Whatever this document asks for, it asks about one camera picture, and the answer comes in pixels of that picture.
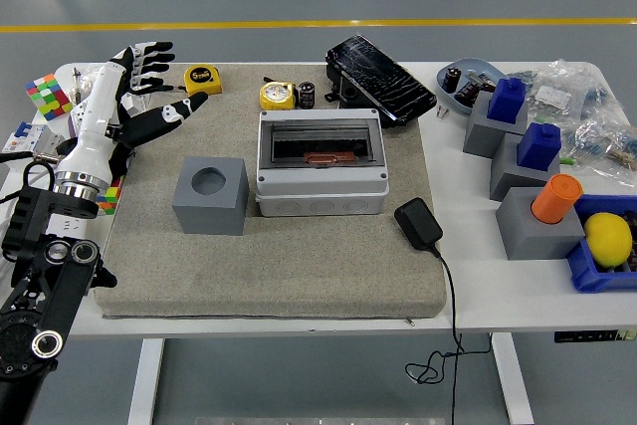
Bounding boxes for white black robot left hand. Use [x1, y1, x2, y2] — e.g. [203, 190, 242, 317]
[55, 40, 210, 182]

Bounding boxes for grey junction box clear lid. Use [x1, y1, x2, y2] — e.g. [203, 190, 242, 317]
[255, 107, 390, 218]

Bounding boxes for orange cylinder battery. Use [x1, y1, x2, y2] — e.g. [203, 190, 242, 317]
[530, 173, 584, 225]
[303, 149, 358, 167]

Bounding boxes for black plastic box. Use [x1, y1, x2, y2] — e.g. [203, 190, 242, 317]
[324, 62, 382, 106]

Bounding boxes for black cloth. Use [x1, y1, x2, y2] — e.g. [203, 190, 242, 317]
[53, 110, 138, 180]

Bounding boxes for large colourful puzzle cube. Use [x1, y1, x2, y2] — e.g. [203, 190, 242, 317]
[23, 73, 74, 122]

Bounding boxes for small colourful puzzle cube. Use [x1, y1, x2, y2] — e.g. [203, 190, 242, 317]
[94, 178, 124, 216]

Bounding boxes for white circuit breaker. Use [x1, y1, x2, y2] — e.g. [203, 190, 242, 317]
[1, 120, 64, 155]

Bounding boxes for yellow square tape measure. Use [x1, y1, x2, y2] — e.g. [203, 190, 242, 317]
[161, 64, 224, 97]

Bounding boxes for grey cube holder round hole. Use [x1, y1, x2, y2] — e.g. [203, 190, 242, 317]
[171, 155, 250, 237]

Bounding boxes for yellow round tape measure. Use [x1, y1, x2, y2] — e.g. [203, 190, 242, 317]
[259, 80, 299, 111]

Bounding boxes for grey-brown mat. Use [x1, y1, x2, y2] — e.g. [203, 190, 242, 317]
[94, 63, 448, 320]

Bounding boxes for white table leg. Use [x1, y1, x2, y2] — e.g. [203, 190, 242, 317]
[490, 332, 536, 425]
[127, 338, 165, 425]

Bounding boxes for cracked black phone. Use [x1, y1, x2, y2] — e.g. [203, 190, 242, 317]
[325, 34, 438, 127]

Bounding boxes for brown capacitor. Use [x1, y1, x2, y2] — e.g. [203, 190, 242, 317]
[453, 80, 482, 107]

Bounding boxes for blue-grey oval tray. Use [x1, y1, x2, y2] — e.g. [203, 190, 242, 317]
[436, 57, 509, 116]

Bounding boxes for small metal component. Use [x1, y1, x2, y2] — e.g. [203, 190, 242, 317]
[466, 71, 499, 93]

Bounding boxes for blue block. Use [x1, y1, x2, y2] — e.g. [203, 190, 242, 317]
[516, 121, 562, 170]
[486, 77, 528, 123]

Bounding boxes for clear bag of resistors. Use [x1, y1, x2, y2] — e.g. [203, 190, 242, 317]
[507, 59, 611, 122]
[559, 106, 637, 187]

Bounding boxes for blue plastic bin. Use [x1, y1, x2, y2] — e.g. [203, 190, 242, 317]
[565, 194, 637, 294]

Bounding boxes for yellow lemon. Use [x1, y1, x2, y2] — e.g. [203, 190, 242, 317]
[582, 212, 633, 269]

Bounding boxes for black table control panel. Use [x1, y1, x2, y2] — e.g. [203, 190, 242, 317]
[553, 328, 637, 344]

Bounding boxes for dark parts in bin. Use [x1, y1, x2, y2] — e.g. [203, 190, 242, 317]
[616, 210, 637, 275]

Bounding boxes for black power adapter with cord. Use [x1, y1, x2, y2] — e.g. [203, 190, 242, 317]
[393, 197, 493, 425]

